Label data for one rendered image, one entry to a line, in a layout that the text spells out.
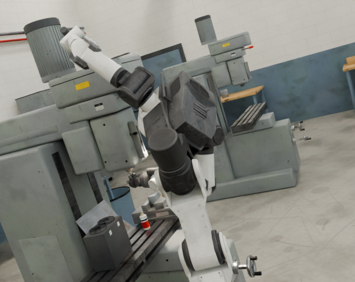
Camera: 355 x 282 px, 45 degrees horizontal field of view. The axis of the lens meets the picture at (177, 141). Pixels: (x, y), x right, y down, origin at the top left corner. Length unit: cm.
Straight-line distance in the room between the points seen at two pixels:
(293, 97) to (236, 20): 186
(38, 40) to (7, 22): 599
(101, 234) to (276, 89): 697
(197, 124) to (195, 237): 45
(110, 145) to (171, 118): 68
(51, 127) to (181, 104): 101
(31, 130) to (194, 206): 124
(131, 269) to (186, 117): 83
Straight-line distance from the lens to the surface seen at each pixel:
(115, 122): 230
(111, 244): 216
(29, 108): 763
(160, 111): 180
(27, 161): 255
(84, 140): 241
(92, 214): 271
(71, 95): 237
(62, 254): 266
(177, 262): 237
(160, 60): 931
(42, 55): 249
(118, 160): 235
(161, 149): 152
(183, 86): 180
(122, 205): 467
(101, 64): 188
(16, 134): 271
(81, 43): 197
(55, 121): 250
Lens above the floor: 177
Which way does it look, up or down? 10 degrees down
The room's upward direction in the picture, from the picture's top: 17 degrees counter-clockwise
